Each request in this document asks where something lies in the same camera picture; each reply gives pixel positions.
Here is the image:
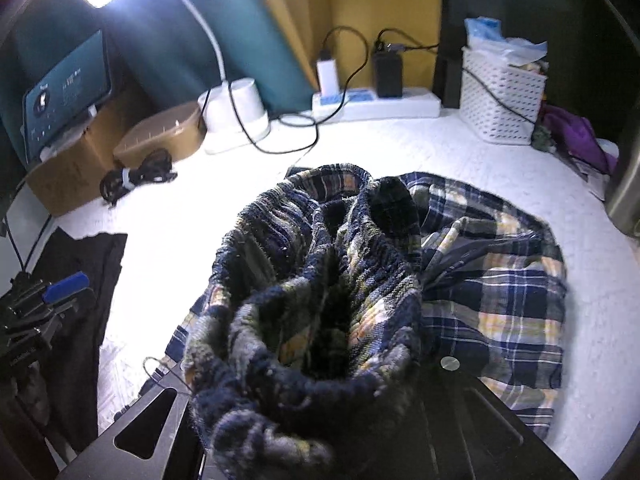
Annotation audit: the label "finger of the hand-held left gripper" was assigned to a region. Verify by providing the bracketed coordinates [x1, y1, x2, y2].
[15, 290, 97, 357]
[10, 271, 91, 311]

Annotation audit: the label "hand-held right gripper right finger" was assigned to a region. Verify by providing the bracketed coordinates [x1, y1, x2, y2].
[420, 354, 581, 480]

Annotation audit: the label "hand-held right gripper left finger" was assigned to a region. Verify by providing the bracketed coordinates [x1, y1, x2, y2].
[55, 357, 206, 480]

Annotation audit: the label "blue yellow plaid shirt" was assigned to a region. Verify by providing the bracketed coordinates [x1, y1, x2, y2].
[167, 162, 568, 480]

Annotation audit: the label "black cloth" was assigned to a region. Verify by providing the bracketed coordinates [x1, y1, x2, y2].
[30, 230, 128, 453]

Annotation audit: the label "cardboard box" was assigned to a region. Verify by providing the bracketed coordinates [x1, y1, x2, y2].
[25, 95, 131, 218]

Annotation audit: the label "brown oval container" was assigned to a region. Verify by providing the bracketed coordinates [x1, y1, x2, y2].
[112, 101, 207, 166]

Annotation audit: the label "dark screen monitor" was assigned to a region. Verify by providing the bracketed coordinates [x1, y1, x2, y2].
[22, 30, 113, 166]

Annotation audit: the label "white desk lamp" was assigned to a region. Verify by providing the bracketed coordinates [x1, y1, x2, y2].
[80, 0, 271, 156]

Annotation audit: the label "steel tumbler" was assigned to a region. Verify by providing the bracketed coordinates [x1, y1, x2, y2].
[605, 125, 640, 241]

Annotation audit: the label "purple cloth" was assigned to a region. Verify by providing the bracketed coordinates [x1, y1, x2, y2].
[540, 105, 618, 176]

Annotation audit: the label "white woven basket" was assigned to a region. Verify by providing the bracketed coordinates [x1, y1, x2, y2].
[460, 46, 548, 146]

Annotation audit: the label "white power strip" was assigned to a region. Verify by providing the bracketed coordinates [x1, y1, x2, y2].
[312, 87, 442, 122]

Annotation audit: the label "black box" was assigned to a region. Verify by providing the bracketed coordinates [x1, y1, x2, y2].
[435, 55, 463, 109]

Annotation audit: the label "white charger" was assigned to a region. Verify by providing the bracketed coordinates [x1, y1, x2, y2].
[317, 50, 340, 97]

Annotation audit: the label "black charger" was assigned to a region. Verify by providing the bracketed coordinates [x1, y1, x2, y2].
[372, 42, 404, 98]

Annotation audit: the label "blue plastic bags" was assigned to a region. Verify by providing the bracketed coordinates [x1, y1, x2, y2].
[464, 17, 548, 68]

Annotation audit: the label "thin black cable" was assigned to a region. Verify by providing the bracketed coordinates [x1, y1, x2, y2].
[0, 170, 53, 276]

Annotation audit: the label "black cable bundle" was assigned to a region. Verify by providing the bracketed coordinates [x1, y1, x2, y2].
[99, 149, 178, 207]

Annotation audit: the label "black lamp cable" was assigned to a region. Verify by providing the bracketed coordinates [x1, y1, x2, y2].
[227, 26, 372, 155]

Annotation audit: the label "black charger cable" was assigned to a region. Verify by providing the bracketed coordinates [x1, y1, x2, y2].
[375, 27, 538, 126]

